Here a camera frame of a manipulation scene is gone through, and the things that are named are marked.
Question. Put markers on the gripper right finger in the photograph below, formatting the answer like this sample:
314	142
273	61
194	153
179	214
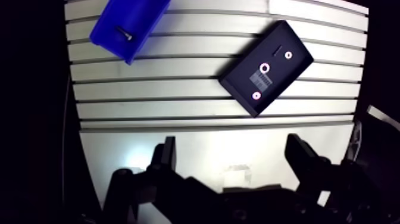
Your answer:
325	184

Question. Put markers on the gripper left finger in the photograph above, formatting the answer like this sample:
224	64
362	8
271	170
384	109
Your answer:
168	190

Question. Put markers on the large steel bolt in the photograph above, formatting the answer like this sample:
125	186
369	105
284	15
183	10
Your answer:
125	33

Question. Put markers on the black tray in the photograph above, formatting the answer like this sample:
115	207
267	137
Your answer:
265	68

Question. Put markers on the blue bin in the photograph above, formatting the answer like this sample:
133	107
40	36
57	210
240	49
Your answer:
128	25

